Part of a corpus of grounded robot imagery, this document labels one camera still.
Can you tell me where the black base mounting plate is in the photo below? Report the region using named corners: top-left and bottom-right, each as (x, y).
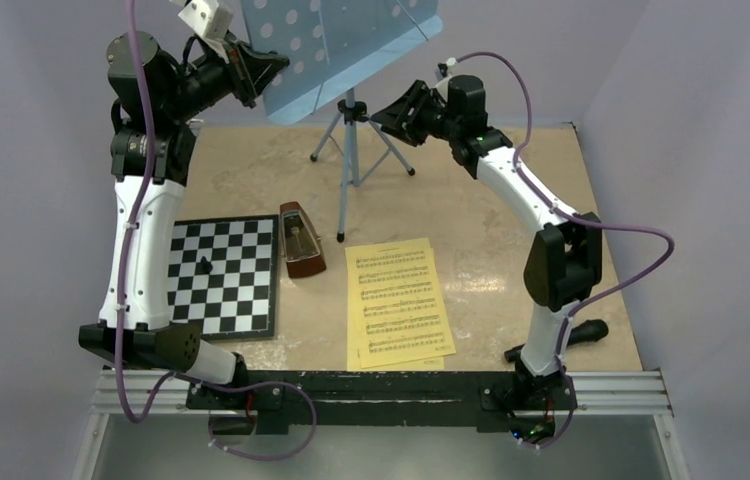
top-left (186, 370), bottom-right (577, 434)

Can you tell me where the brown wooden metronome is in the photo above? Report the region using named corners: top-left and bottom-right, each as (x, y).
top-left (280, 201), bottom-right (327, 279)

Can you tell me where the small black chess piece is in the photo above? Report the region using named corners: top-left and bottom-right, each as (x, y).
top-left (195, 256), bottom-right (213, 275)

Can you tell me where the black cylindrical tube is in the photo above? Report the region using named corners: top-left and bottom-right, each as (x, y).
top-left (503, 319), bottom-right (609, 363)

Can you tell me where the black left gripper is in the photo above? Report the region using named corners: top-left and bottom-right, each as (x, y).
top-left (161, 29), bottom-right (286, 122)

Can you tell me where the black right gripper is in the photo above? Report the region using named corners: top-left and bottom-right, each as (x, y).
top-left (369, 81), bottom-right (458, 148)

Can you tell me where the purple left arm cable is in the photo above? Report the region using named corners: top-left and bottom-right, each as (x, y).
top-left (113, 0), bottom-right (318, 464)

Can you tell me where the yellow sheet music paper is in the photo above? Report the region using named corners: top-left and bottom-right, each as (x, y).
top-left (346, 246), bottom-right (446, 373)

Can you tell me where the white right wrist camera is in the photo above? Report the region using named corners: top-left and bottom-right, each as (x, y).
top-left (436, 57), bottom-right (459, 82)

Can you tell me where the blue tripod music stand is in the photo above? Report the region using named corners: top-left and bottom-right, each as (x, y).
top-left (241, 0), bottom-right (443, 242)

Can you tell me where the black white checkerboard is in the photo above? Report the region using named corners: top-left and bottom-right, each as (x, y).
top-left (167, 215), bottom-right (280, 341)

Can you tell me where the aluminium frame rail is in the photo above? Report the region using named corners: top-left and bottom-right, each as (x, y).
top-left (125, 370), bottom-right (671, 420)

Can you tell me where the clear plastic metronome cover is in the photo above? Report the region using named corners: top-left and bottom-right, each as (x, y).
top-left (281, 210), bottom-right (321, 262)

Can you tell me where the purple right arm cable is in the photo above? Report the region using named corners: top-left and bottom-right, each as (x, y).
top-left (446, 51), bottom-right (676, 452)

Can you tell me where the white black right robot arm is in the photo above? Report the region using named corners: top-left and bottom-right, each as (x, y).
top-left (371, 75), bottom-right (603, 407)

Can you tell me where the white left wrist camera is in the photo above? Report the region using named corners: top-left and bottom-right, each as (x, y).
top-left (178, 0), bottom-right (234, 41)

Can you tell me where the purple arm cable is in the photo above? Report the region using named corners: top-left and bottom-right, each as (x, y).
top-left (446, 51), bottom-right (676, 452)
top-left (113, 0), bottom-right (318, 464)

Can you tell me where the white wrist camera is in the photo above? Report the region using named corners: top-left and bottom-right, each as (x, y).
top-left (436, 57), bottom-right (459, 82)
top-left (178, 0), bottom-right (234, 41)

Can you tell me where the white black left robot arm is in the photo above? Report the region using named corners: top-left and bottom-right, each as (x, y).
top-left (78, 31), bottom-right (290, 409)

